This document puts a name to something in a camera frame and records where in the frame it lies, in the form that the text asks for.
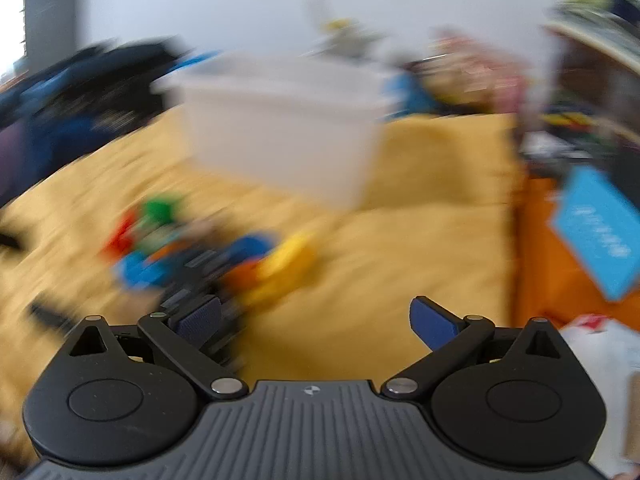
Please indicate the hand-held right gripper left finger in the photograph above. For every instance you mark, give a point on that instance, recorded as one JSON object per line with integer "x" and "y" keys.
{"x": 200, "y": 320}

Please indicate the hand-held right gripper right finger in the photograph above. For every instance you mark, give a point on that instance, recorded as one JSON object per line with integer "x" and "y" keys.
{"x": 432, "y": 322}

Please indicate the orange building block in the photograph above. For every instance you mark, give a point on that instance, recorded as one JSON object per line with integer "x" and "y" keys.
{"x": 242, "y": 282}

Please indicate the yellow building block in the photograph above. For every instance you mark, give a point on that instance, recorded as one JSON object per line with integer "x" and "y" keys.
{"x": 287, "y": 262}

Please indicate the white plastic storage box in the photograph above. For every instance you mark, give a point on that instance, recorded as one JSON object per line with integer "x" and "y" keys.
{"x": 280, "y": 130}

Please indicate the light blue building block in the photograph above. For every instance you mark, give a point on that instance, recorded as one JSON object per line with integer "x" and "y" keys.
{"x": 140, "y": 272}

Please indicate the yellow cloth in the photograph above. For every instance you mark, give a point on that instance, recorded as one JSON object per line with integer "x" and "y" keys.
{"x": 400, "y": 250}

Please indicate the dark blue building block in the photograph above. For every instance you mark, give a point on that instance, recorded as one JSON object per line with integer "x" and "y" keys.
{"x": 250, "y": 249}

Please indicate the red building block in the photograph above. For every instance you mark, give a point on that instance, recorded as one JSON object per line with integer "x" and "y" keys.
{"x": 120, "y": 240}

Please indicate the green building block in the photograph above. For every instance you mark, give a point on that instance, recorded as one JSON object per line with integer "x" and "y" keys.
{"x": 160, "y": 210}

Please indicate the orange box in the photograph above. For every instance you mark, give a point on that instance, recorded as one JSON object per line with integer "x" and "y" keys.
{"x": 545, "y": 280}

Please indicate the small dark object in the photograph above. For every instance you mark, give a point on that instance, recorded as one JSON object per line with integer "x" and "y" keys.
{"x": 52, "y": 317}

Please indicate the white plastic bag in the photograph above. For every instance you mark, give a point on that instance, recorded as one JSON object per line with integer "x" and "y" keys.
{"x": 605, "y": 360}

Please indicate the blue card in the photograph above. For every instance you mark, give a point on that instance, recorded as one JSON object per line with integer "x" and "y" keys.
{"x": 595, "y": 230}

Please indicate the pink patterned packet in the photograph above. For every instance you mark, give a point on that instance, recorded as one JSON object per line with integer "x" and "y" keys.
{"x": 475, "y": 70}

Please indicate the blue container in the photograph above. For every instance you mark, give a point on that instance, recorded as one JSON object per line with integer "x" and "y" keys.
{"x": 200, "y": 59}

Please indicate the pale toy figure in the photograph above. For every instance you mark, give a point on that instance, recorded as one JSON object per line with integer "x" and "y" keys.
{"x": 345, "y": 35}

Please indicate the cluttered shelf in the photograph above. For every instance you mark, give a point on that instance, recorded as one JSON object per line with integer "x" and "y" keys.
{"x": 590, "y": 45}

